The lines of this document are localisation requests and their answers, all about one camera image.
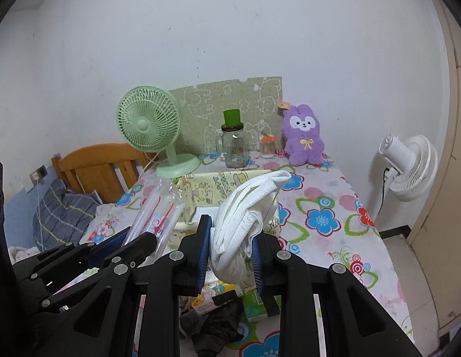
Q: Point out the wooden bed headboard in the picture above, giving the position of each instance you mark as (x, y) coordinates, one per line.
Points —
(110, 169)

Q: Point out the purple plush bunny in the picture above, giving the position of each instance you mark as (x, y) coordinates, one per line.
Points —
(301, 132)

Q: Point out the black umbrella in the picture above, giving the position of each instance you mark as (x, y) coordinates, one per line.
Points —
(212, 331)

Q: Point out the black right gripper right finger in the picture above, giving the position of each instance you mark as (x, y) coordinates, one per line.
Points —
(278, 272)

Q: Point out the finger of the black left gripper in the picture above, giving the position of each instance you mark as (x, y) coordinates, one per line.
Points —
(97, 316)
(45, 274)

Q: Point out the wall power socket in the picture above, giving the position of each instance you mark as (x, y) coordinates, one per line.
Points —
(38, 175)

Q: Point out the toothpick jar orange lid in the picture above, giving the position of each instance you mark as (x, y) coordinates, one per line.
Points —
(267, 146)

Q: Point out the green desk fan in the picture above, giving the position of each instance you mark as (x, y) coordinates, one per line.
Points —
(149, 120)

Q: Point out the crumpled clothes on bed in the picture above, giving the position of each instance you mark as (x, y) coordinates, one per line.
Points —
(18, 253)

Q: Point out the grey plaid pillow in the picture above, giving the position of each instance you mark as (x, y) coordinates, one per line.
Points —
(62, 216)

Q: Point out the floral tablecloth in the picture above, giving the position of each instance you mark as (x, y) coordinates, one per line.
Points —
(321, 219)

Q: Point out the yellow cartoon tissue pack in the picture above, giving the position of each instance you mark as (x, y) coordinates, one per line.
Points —
(214, 294)

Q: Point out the white clip fan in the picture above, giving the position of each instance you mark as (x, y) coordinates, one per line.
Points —
(413, 165)

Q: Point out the white cloth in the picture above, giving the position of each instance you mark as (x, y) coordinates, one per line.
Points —
(239, 219)

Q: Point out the yellow-green fabric storage basket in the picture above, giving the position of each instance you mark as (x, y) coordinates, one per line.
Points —
(202, 193)

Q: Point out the clear plastic packet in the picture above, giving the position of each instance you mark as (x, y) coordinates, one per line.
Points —
(159, 214)

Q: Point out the green tissue pack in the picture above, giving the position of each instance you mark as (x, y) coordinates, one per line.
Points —
(256, 308)

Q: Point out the green patterned cardboard panel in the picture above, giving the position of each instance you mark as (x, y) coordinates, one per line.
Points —
(202, 110)

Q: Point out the glass mason jar mug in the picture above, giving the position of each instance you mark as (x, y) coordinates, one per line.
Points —
(231, 146)

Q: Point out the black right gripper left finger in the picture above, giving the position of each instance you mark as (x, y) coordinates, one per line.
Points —
(181, 273)

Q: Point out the green plastic cup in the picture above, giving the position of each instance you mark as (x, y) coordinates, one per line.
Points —
(232, 117)

